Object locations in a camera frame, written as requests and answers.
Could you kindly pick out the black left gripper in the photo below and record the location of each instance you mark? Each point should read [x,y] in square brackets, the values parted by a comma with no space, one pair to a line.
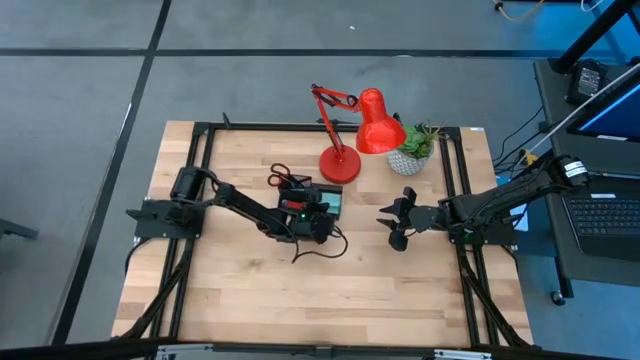
[312,227]

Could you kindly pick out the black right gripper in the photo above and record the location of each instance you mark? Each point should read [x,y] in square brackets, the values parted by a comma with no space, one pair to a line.
[420,219]

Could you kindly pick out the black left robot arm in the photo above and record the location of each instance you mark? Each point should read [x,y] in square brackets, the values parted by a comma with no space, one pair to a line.
[250,210]

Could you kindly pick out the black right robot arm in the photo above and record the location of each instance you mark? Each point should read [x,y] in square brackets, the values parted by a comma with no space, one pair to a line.
[500,197]

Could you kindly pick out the black mesh desk organizer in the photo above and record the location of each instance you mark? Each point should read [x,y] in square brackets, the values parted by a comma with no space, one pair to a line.
[327,186]

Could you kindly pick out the succulent in white patterned pot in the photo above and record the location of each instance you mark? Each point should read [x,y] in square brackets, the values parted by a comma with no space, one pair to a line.
[407,162]

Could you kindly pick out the red desk lamp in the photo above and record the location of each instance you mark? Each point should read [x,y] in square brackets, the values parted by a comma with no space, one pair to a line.
[380,130]

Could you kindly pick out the yellow plug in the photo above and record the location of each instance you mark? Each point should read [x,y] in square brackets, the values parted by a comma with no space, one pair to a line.
[528,159]

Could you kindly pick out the black equipment cart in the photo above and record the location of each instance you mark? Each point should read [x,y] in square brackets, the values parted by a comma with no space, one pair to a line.
[590,272]

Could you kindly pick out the black laptop keyboard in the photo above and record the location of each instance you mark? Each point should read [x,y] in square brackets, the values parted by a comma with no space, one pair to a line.
[605,220]

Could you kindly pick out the black power adapter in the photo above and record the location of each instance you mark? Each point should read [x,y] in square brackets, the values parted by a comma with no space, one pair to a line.
[589,81]

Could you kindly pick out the monitor with blue screen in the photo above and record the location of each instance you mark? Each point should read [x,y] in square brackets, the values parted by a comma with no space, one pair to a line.
[620,117]

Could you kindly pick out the black stand pole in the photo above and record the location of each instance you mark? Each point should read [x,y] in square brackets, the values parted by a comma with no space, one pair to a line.
[595,32]

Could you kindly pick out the dark grey chair leg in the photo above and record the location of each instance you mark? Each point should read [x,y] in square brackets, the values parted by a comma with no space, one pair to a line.
[15,230]

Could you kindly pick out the black aluminium table frame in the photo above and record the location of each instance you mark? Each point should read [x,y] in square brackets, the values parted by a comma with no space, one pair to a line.
[260,126]

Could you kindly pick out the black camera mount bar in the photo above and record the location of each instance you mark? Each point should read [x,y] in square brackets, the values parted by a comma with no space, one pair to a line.
[320,352]

